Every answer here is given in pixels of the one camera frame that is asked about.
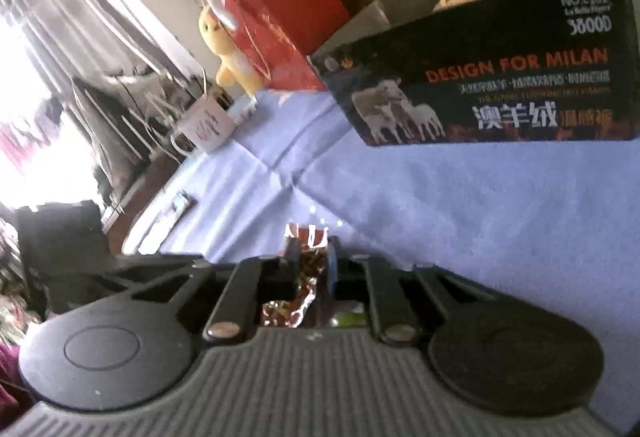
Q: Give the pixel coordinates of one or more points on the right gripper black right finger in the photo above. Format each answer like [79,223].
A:
[374,283]

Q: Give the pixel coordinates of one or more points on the blue printed cloth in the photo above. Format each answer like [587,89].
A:
[556,223]

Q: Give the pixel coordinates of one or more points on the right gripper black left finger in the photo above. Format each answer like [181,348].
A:
[253,282]

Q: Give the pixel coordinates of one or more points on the black storage box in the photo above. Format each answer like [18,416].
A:
[486,71]

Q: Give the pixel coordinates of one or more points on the white mug with pens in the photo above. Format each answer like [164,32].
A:
[205,124]

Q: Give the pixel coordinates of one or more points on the smartphone on cloth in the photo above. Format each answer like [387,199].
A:
[165,222]

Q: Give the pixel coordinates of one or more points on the yellow plush toy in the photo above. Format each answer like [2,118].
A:
[235,68]

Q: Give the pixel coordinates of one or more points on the foil chocolate snack wrapper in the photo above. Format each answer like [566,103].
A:
[303,264]

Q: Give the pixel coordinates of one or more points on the red gift box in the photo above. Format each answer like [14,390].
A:
[278,36]

